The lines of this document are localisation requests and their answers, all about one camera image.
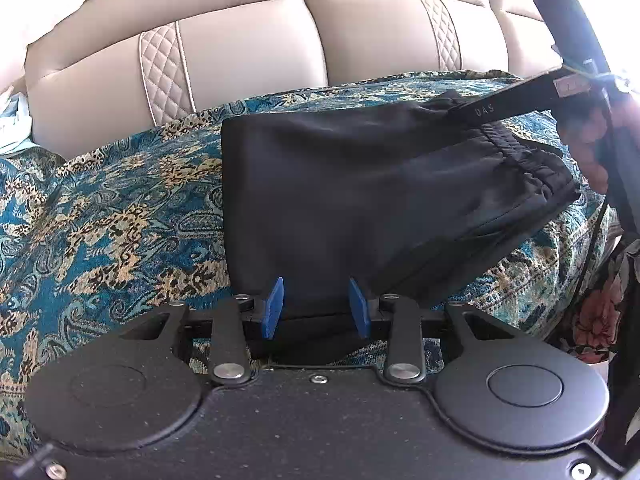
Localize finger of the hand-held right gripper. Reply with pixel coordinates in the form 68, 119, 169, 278
447, 72, 560, 127

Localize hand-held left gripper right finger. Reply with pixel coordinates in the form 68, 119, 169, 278
348, 277, 518, 387

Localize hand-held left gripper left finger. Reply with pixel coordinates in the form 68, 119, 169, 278
120, 276, 287, 387

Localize black pants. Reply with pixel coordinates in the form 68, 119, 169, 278
220, 89, 584, 367

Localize person's right hand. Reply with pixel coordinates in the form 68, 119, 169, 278
556, 104, 613, 195

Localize teal paisley patterned blanket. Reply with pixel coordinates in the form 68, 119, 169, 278
0, 69, 622, 443

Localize person's floral clothing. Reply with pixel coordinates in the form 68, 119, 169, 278
554, 237, 640, 367

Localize light blue cloth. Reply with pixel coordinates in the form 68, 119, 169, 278
0, 92, 34, 154

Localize thin black cable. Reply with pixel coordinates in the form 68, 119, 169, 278
574, 194, 610, 303

